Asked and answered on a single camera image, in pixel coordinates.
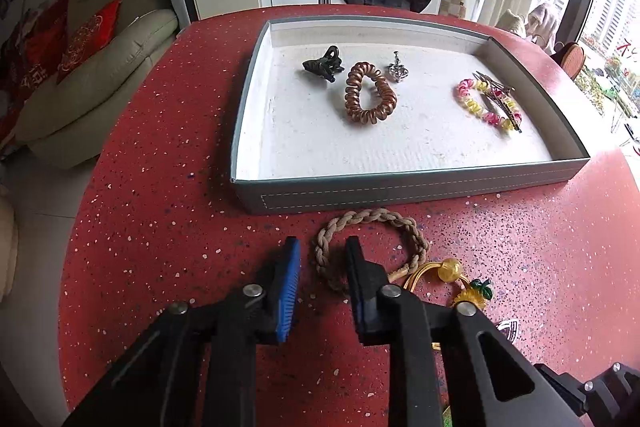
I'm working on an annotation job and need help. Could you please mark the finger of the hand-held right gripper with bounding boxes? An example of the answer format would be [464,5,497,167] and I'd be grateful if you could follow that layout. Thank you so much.
[532,362,601,419]
[582,361,640,427]

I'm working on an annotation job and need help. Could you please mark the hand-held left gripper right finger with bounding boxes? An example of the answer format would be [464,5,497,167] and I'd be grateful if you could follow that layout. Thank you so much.
[345,236,586,427]

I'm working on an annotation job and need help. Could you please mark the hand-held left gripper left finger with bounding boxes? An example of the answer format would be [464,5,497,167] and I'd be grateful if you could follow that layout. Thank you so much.
[62,237,302,427]

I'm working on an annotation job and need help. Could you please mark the braided rope bracelet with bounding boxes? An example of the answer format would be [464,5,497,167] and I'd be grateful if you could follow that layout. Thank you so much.
[312,209,431,293]

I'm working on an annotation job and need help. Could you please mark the grey jewelry tray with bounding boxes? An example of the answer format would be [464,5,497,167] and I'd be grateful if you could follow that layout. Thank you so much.
[230,18,592,215]

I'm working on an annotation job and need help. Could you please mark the brown spiral hair tie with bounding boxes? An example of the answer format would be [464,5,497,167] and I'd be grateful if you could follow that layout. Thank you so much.
[344,62,398,126]

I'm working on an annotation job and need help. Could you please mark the pink yellow beaded bracelet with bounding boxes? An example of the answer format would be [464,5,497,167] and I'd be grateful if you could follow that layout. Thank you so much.
[454,78,523,132]

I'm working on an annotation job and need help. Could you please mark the black claw hair clip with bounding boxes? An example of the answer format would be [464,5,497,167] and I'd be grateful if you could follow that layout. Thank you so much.
[301,46,345,84]

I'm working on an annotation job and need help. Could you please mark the silver crystal hair clip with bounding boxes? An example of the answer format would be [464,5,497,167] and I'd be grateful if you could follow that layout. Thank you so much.
[387,50,412,82]

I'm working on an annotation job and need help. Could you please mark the gold bow hair clip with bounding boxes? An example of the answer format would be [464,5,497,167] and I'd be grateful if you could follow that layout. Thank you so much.
[472,71,524,134]

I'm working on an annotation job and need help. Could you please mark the silver charm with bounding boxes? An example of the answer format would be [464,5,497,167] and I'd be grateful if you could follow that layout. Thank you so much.
[492,319,522,344]

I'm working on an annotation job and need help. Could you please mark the pale green armchair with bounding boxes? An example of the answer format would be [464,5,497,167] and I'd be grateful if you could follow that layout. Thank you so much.
[14,0,179,170]

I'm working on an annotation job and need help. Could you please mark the red embroidered cushion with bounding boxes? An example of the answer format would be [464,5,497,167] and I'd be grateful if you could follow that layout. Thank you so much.
[56,0,123,85]

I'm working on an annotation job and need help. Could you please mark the beige cloth bundle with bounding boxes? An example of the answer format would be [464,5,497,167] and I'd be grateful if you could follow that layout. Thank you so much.
[526,3,563,55]

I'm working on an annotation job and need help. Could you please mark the red printed blanket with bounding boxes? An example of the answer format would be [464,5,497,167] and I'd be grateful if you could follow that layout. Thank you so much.
[0,0,71,148]

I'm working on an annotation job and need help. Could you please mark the yellow cord pineapple bracelet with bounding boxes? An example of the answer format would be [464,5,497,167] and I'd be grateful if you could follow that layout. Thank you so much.
[387,258,494,350]

